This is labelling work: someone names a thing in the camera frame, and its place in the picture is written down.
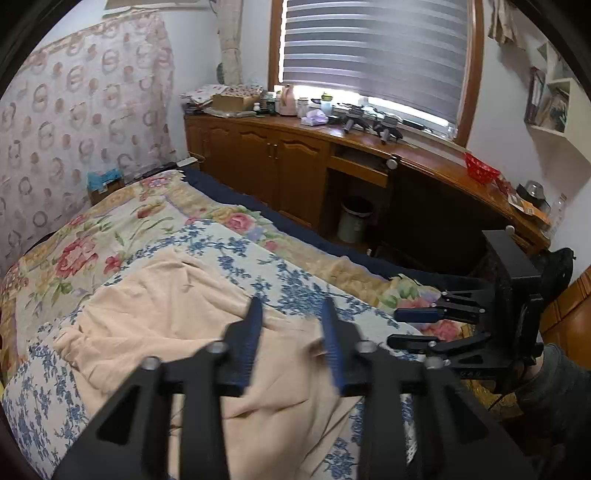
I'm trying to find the hanging beige cloth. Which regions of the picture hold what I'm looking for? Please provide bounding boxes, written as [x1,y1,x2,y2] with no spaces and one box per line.
[487,0,527,47]

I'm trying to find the navy bed sheet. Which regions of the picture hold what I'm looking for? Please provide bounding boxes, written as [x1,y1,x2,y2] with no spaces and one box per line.
[178,167,490,289]

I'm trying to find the beige lace curtain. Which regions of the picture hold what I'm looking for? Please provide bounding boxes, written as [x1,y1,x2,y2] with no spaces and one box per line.
[212,0,246,86]

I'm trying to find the pink thermos jug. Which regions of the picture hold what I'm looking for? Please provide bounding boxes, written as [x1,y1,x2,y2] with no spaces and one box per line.
[276,84,297,116]

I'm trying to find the floral printed paper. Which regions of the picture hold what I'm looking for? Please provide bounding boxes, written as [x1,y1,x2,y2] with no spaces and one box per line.
[180,84,232,105]

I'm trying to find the long wooden cabinet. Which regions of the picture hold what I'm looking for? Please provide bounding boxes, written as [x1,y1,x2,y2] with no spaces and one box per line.
[184,113,552,259]

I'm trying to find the wooden drawer unit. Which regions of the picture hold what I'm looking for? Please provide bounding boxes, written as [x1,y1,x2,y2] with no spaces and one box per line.
[540,268,591,357]

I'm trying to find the cardboard box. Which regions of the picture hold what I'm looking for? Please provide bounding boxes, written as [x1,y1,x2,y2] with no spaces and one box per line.
[211,92,265,114]

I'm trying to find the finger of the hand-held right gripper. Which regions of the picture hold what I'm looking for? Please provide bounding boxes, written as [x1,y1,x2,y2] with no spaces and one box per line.
[387,332,494,366]
[394,286,493,325]

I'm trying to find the wooden window frame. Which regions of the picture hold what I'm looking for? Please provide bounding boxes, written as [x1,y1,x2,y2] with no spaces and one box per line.
[269,0,485,149]

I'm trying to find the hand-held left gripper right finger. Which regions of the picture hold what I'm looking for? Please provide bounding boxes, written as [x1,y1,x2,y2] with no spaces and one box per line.
[321,296,539,480]

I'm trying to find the blue floral white quilt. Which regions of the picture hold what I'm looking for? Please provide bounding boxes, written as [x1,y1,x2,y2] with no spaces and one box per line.
[2,217,419,480]

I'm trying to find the orange packet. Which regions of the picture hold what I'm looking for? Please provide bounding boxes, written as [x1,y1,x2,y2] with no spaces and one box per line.
[508,194,550,219]

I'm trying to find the ring patterned wall cloth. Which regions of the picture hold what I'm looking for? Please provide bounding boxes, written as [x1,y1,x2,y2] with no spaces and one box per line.
[0,11,178,278]

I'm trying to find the red plastic basket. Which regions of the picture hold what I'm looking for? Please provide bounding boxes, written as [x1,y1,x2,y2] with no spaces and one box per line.
[464,152,502,185]

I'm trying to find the white wall shelf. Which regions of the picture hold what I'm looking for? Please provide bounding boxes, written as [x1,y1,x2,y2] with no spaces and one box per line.
[524,41,591,163]

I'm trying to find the pink floral yellow blanket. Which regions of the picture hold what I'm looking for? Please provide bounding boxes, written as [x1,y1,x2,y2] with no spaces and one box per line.
[0,170,518,411]

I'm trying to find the beige cotton garment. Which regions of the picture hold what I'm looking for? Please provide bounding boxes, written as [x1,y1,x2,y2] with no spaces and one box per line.
[53,247,370,480]

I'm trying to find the grey window blind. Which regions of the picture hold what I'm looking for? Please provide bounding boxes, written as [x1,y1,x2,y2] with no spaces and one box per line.
[281,0,476,126]

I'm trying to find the black grey device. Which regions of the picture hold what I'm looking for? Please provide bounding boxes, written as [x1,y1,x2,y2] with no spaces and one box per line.
[369,113,403,145]
[333,104,371,134]

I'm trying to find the black pot with glass lid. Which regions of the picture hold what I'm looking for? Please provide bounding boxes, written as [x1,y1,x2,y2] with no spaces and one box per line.
[516,180,553,214]

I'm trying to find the teal blue box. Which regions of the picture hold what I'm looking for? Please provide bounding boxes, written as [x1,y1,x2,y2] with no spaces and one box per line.
[87,170,124,192]

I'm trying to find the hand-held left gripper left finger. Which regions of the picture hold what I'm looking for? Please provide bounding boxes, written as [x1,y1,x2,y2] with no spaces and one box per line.
[51,296,264,480]

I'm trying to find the white trash bin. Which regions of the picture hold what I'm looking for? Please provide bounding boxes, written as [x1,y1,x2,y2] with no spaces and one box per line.
[337,196,375,244]

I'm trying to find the clear plastic bottle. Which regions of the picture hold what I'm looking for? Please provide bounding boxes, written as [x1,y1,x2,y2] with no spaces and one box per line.
[551,194,569,228]

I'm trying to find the person's right forearm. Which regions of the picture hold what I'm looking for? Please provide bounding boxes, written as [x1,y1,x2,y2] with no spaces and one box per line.
[515,344,591,462]

